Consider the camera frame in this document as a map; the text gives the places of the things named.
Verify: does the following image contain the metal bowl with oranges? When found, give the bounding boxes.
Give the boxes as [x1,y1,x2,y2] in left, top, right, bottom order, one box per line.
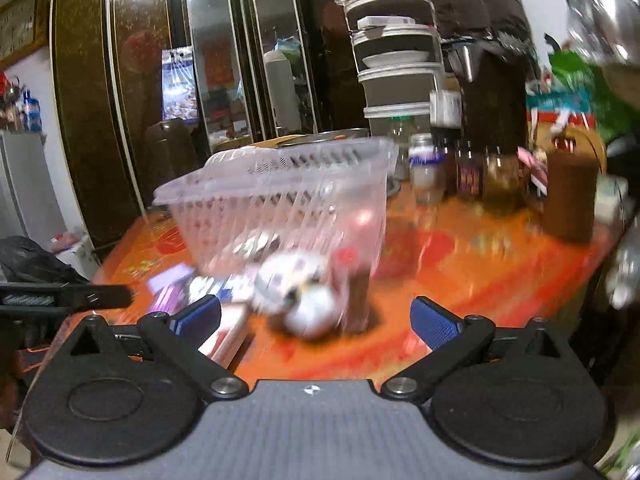
[277,128,370,148]

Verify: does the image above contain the clear plastic basket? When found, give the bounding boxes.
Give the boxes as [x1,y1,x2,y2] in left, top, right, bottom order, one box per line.
[153,136,397,278]

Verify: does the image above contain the blue calendar poster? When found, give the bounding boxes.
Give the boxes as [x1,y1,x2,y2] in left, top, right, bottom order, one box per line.
[162,46,200,124]

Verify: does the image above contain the tiered white food rack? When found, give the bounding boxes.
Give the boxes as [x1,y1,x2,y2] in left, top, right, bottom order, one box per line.
[336,0,445,136]

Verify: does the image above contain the white round plush toy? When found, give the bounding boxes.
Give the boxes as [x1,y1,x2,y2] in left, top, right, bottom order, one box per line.
[252,249,342,340]

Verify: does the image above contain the green-lid clear jar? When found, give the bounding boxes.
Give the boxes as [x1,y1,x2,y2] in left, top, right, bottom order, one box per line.
[388,116,418,181]

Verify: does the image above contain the amber liquid glass jar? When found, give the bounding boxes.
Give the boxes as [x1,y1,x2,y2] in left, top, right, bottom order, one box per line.
[482,146,522,216]

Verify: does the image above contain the wall clock gold frame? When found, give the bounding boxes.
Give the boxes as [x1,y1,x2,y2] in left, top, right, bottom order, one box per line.
[0,0,49,70]

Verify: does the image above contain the white mesh food cover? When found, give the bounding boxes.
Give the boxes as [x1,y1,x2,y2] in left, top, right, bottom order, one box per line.
[205,145,272,167]

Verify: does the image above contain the hanging clear plastic bag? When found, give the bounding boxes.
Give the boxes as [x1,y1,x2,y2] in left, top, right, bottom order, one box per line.
[567,0,639,66]

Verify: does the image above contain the grey refrigerator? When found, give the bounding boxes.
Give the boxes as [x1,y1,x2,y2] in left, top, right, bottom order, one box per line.
[0,130,66,248]

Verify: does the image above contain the white blue flat box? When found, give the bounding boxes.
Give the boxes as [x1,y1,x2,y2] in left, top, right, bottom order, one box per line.
[186,274,255,304]

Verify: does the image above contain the dark wooden wardrobe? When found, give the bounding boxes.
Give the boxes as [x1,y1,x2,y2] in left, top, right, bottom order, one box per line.
[49,0,366,255]

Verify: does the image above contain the white-label dark bottle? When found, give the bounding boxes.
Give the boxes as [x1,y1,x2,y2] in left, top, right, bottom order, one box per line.
[430,90,462,142]

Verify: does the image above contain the dark brown thermos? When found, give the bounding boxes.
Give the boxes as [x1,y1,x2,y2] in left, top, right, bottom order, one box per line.
[141,118,198,204]

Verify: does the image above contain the dark kettle jug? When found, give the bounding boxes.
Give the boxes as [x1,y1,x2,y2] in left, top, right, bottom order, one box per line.
[447,39,528,155]

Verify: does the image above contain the purple small box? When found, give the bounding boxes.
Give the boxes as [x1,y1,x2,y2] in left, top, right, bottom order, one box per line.
[146,263,195,314]

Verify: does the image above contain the dark red-topped box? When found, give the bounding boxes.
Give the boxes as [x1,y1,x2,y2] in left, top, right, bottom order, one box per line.
[331,247,371,335]

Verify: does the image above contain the white red printed box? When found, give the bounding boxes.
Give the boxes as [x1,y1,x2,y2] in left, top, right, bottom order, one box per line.
[198,304,250,367]

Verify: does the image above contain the brown ceramic mug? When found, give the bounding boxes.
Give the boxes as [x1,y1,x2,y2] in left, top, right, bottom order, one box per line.
[541,151,600,245]

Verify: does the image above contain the purple-label dark jar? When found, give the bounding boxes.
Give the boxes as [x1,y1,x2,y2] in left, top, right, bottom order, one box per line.
[456,140,484,200]

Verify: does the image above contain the stacked card box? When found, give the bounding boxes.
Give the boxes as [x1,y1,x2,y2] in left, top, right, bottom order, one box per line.
[594,174,628,226]

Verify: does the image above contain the black fabric bag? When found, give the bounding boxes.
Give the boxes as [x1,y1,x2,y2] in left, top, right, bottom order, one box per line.
[432,0,533,47]

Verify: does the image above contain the blue-lid glass jar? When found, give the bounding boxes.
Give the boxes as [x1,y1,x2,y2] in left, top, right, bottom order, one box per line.
[408,133,446,206]

